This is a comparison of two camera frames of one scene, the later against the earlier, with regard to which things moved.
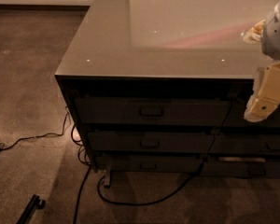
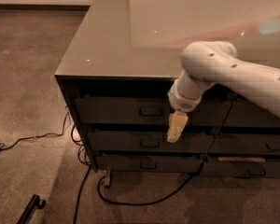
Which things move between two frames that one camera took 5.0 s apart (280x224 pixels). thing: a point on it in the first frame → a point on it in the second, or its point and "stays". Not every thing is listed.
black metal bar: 30,210 stays
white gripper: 277,32 → 182,103
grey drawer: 149,142 stays
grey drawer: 152,111 stays
